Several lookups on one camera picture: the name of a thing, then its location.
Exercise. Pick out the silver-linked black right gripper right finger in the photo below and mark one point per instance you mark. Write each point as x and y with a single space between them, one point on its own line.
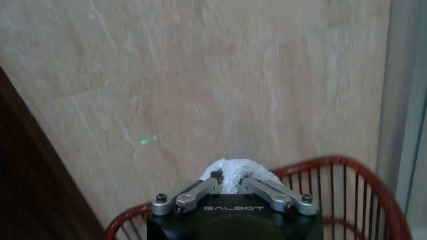
271 193

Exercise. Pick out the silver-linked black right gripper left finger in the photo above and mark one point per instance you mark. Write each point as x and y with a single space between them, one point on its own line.
196 193

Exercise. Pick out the white terry towel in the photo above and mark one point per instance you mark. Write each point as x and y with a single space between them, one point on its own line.
242 172

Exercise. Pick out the dark brown wooden cabinet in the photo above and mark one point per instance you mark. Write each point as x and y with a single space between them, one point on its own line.
34 175

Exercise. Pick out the pale grey door frame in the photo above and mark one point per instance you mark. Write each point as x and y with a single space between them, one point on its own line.
409 100

